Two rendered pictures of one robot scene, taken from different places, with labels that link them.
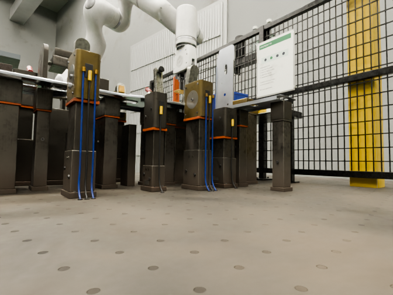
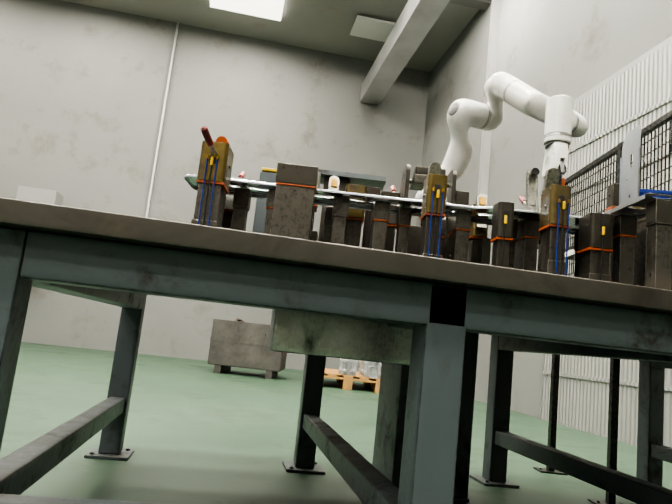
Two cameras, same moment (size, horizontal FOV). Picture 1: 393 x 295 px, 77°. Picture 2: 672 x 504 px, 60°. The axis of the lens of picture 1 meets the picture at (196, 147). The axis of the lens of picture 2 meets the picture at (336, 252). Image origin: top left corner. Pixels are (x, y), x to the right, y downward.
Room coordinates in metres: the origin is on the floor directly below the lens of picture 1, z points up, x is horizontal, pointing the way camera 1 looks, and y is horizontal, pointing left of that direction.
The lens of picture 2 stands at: (-0.87, -0.54, 0.53)
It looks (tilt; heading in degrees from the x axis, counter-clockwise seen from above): 9 degrees up; 38
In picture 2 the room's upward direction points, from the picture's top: 6 degrees clockwise
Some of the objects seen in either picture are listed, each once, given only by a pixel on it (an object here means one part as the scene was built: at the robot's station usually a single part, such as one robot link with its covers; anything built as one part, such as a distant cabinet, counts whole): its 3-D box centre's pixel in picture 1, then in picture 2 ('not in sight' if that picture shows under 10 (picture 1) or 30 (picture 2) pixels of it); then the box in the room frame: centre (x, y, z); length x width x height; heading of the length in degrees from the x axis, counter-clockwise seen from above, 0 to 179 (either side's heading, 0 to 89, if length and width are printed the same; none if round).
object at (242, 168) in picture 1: (238, 147); (623, 264); (0.94, -0.16, 0.84); 0.05 x 0.05 x 0.29; 39
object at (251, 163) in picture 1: (244, 141); (650, 260); (1.08, -0.21, 0.88); 0.08 x 0.08 x 0.36; 39
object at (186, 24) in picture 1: (186, 25); (559, 118); (0.97, 0.05, 1.34); 0.09 x 0.08 x 0.13; 156
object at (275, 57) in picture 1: (275, 65); not in sight; (1.28, -0.41, 1.30); 0.23 x 0.02 x 0.31; 39
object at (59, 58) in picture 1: (65, 117); (423, 235); (0.93, 0.50, 0.94); 0.18 x 0.13 x 0.49; 129
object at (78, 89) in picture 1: (82, 125); (431, 234); (0.60, 0.28, 0.87); 0.12 x 0.07 x 0.35; 39
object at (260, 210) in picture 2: not in sight; (262, 230); (0.65, 1.03, 0.92); 0.08 x 0.08 x 0.44; 39
